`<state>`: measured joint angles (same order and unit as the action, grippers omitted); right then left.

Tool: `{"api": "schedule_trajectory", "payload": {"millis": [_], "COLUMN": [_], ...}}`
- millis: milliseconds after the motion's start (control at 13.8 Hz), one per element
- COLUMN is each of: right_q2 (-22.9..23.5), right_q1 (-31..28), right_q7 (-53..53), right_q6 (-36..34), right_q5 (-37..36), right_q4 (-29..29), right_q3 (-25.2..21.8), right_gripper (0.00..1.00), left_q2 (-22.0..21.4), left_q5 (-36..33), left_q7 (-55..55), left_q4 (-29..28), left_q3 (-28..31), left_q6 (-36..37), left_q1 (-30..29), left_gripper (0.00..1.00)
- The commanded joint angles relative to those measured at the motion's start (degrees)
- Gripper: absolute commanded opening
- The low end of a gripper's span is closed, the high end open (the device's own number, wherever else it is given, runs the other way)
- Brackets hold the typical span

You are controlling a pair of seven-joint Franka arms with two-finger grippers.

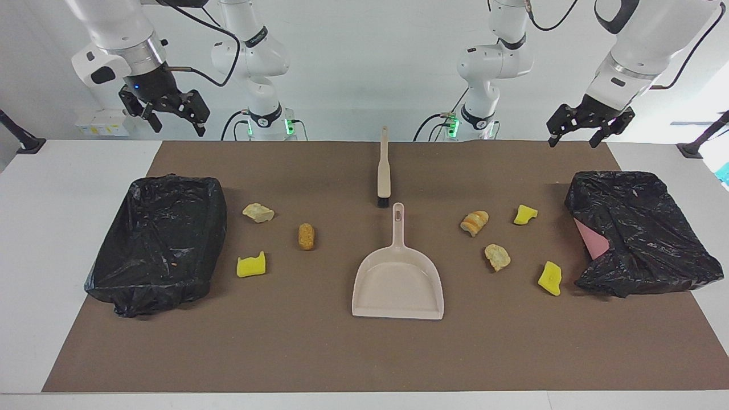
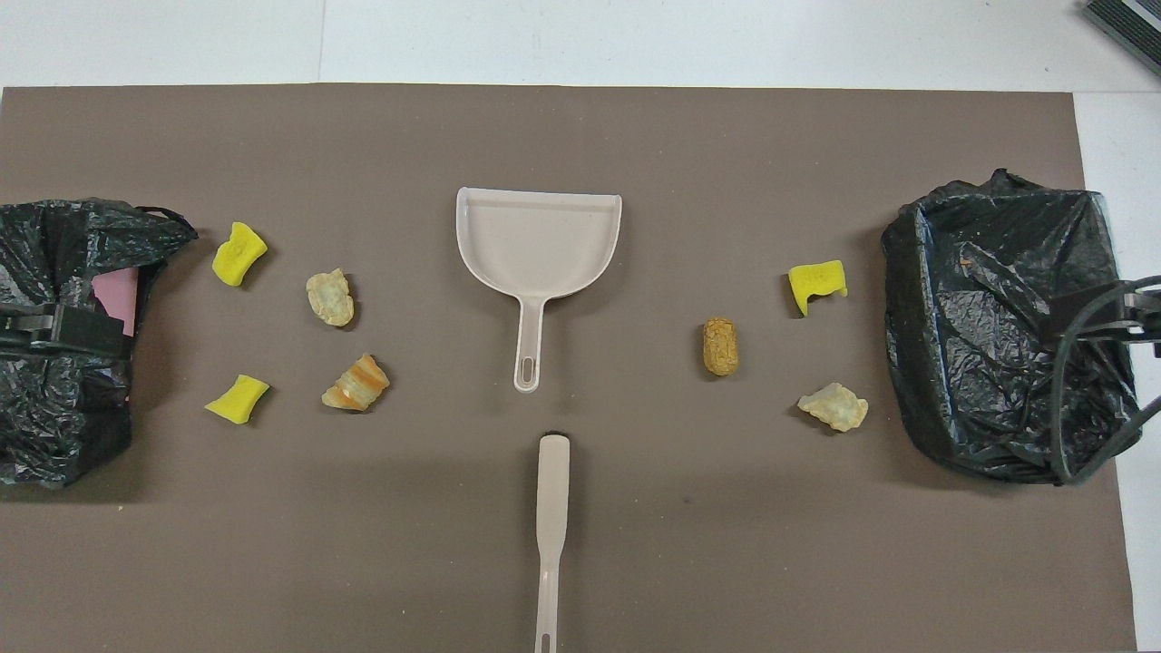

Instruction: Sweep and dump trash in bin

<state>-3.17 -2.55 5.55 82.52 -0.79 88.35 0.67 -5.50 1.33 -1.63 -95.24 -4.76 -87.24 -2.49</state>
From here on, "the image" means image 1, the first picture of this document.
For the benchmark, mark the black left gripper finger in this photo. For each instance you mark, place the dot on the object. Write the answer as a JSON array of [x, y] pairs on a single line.
[[559, 126], [605, 132]]

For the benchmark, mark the teal object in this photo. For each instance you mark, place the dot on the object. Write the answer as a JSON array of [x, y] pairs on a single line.
[[723, 173]]

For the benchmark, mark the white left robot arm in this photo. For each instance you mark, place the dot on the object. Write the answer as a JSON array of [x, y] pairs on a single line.
[[655, 34]]

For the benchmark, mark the beige hand brush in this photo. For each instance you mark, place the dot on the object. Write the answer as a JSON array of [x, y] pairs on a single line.
[[383, 171]]

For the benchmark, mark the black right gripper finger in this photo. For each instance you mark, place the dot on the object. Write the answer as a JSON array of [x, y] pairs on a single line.
[[149, 117], [199, 114]]

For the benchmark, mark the beige plastic dustpan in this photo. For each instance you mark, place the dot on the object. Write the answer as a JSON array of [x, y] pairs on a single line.
[[398, 285]]

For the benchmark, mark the pale food scrap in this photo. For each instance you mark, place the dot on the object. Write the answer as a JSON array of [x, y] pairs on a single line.
[[258, 212], [497, 257]]

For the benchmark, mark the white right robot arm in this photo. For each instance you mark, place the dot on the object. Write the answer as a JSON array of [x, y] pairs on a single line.
[[114, 23]]

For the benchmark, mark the left black-bagged bin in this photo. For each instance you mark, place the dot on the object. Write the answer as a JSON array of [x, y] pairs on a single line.
[[154, 245]]

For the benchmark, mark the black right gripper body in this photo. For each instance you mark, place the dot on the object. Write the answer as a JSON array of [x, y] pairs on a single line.
[[154, 88]]

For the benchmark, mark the pink plastic bin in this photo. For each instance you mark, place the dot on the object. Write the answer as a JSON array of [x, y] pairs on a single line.
[[592, 242]]

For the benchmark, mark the striped bread piece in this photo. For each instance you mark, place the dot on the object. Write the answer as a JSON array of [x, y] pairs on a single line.
[[474, 222]]

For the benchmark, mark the white cardboard box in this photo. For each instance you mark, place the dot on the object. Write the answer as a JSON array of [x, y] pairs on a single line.
[[102, 122]]

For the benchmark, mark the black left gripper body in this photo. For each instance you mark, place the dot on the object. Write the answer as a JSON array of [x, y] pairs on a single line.
[[595, 111]]

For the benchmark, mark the black stand foot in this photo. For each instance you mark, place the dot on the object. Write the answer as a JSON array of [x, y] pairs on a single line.
[[692, 149], [25, 143]]

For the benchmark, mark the brown table mat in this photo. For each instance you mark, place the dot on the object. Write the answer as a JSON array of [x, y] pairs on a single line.
[[342, 353]]

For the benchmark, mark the brown fried nugget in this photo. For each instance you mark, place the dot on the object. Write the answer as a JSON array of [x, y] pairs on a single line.
[[306, 236]]

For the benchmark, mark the yellow sponge piece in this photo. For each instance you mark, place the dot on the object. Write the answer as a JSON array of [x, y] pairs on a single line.
[[524, 215], [251, 266], [550, 279]]

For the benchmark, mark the right black-bagged pink bin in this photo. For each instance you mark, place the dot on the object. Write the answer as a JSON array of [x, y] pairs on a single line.
[[643, 239]]

